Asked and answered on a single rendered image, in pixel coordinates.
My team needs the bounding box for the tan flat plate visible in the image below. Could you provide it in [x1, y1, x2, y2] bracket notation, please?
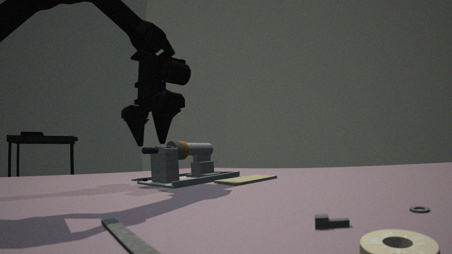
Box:
[214, 175, 277, 186]

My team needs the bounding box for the beige flat ring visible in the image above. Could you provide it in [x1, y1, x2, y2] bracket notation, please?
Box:
[360, 229, 440, 254]

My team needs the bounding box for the grey flat bar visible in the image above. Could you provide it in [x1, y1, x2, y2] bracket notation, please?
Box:
[101, 218, 161, 254]

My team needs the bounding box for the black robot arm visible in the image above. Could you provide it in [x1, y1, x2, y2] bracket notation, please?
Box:
[0, 0, 191, 85]

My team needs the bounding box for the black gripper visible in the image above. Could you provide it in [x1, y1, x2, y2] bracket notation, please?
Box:
[121, 74, 185, 146]

